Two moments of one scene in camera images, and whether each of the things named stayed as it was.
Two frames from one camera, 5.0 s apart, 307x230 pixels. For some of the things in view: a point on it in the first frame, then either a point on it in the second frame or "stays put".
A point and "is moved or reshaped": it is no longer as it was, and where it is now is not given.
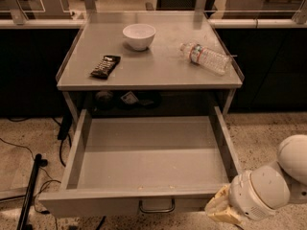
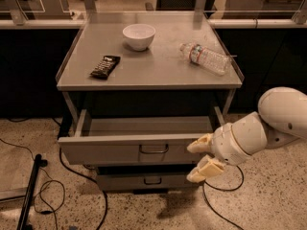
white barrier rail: [227, 23] stays put
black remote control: [106, 66] stays put
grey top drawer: [144, 165] is moved or reshaped
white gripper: [246, 195] to [224, 143]
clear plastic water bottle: [204, 57] stays put
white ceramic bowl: [140, 35] stays put
